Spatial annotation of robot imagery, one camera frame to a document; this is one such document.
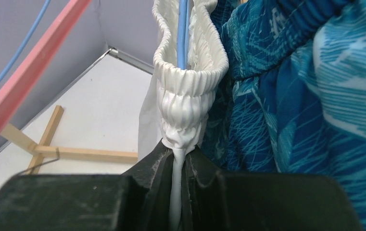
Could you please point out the thick pink hanger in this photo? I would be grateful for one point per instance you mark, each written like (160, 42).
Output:
(27, 74)

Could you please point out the light blue hanger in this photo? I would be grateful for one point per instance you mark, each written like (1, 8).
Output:
(183, 34)
(23, 44)

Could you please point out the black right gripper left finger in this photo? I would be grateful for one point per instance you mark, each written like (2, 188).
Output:
(137, 200)

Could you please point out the dark blue leaf print shorts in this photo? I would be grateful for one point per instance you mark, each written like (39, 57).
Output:
(294, 97)

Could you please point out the wooden clothes rack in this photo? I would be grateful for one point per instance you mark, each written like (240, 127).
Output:
(43, 149)

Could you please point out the white shorts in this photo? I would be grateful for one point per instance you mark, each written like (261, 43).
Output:
(177, 102)

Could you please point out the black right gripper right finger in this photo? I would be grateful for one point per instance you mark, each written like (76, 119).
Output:
(219, 200)

